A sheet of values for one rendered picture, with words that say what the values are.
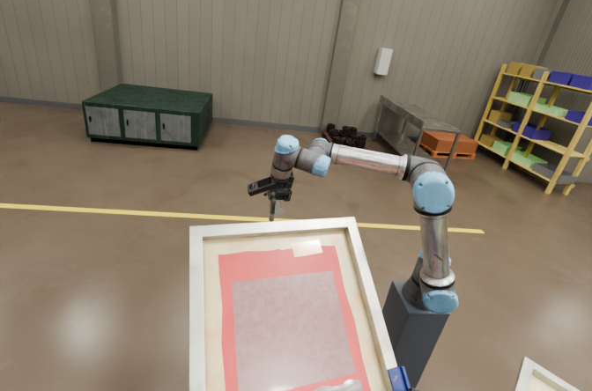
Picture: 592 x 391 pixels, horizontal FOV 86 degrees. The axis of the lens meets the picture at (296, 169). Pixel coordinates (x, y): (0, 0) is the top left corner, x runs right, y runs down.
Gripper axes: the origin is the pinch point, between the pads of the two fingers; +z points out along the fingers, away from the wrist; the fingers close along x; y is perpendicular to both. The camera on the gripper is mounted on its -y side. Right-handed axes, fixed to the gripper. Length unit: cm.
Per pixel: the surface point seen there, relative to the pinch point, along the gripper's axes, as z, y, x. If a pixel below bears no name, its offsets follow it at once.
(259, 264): -5.1, -7.8, -27.2
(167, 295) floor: 173, -49, 57
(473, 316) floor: 154, 213, -8
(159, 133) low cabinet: 244, -82, 379
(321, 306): -1.2, 10.3, -42.0
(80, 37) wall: 193, -232, 611
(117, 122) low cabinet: 236, -144, 393
